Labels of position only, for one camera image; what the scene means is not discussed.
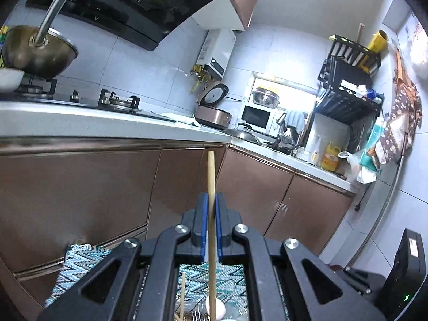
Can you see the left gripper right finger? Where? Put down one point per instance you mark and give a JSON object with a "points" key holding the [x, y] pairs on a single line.
{"points": [[285, 280]]}

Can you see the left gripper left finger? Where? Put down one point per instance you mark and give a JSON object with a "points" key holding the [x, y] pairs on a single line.
{"points": [[137, 280]]}

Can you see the white ceramic spoon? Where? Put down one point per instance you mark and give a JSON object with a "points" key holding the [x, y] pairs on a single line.
{"points": [[220, 309]]}

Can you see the black box with led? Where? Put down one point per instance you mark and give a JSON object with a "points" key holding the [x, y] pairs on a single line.
{"points": [[405, 277]]}

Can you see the zigzag patterned table cloth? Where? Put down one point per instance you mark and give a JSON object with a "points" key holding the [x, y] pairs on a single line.
{"points": [[230, 284]]}

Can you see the yellow oil bottle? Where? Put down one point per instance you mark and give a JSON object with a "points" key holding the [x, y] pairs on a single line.
{"points": [[330, 159]]}

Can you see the steel pan lid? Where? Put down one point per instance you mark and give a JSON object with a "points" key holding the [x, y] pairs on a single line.
{"points": [[243, 132]]}

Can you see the floral hanging apron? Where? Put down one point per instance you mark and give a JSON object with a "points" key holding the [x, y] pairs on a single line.
{"points": [[405, 117]]}

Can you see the white microwave oven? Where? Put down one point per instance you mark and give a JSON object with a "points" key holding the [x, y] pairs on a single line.
{"points": [[260, 118]]}

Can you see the pink rice cooker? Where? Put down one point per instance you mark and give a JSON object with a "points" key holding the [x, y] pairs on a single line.
{"points": [[207, 112]]}

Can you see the black dish rack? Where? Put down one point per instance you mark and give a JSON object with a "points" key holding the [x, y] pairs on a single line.
{"points": [[347, 94]]}

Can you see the steel pot on microwave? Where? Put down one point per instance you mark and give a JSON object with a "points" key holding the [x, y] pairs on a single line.
{"points": [[265, 97]]}

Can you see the gas stove top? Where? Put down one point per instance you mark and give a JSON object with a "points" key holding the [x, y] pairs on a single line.
{"points": [[44, 91]]}

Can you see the white small bowl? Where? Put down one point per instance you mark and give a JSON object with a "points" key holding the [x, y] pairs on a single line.
{"points": [[10, 79]]}

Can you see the yellow roll on rack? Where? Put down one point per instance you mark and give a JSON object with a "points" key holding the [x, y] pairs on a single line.
{"points": [[377, 44]]}

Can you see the white gas water heater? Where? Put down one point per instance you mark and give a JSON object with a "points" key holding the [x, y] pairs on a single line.
{"points": [[216, 52]]}

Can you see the brown upper cabinet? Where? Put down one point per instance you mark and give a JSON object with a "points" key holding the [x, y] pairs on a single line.
{"points": [[231, 14]]}

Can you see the steel wok with handle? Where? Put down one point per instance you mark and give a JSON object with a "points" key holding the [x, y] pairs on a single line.
{"points": [[43, 51]]}

